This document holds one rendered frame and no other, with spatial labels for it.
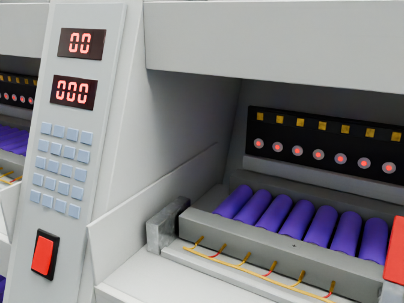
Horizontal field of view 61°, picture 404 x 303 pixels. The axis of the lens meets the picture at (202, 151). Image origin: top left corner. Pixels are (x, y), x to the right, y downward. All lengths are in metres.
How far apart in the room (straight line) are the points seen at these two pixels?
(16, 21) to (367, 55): 0.29
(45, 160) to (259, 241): 0.17
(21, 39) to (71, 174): 0.15
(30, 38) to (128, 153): 0.15
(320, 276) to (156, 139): 0.16
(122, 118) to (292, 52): 0.12
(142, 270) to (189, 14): 0.19
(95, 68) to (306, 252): 0.20
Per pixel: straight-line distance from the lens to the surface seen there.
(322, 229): 0.30
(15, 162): 0.44
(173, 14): 0.24
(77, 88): 0.27
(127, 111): 0.25
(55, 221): 0.29
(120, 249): 0.28
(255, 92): 0.42
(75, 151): 0.27
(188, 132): 0.32
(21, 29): 0.36
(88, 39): 0.27
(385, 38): 0.20
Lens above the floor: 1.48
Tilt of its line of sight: 3 degrees down
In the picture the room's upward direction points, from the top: 11 degrees clockwise
